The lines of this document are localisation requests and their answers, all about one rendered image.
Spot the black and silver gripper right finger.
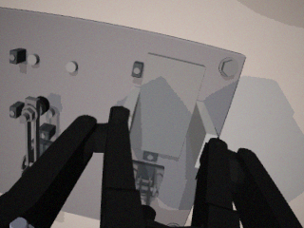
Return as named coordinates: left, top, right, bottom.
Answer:
left=188, top=101, right=303, bottom=228

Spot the grey fixture plate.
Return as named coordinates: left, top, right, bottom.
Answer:
left=0, top=7, right=246, bottom=227

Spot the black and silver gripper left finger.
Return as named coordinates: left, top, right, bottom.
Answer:
left=0, top=86, right=145, bottom=228

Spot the grey rectangular plate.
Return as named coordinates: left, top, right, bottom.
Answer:
left=130, top=52, right=206, bottom=158

